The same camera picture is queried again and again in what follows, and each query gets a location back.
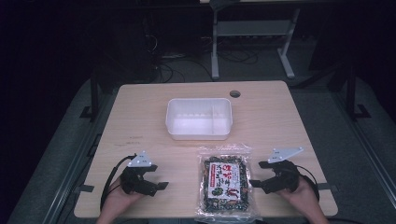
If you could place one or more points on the white metal desk frame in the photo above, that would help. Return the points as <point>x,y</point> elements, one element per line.
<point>214,46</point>

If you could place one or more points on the person's right hand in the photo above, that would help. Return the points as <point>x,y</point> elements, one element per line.
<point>300,197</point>

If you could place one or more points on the clear snack mix packet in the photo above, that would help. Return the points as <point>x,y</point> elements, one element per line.
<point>225,183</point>

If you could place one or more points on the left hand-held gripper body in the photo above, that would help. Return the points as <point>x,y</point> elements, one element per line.
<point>137,183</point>

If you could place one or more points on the person's left hand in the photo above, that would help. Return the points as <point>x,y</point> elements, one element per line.
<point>123,200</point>

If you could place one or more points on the white plastic container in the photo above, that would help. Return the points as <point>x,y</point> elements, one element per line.
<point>199,124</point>

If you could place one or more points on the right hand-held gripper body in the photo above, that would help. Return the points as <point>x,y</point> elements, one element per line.
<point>285,179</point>

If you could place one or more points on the black metal stand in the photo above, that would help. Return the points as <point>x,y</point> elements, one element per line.
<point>351,93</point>

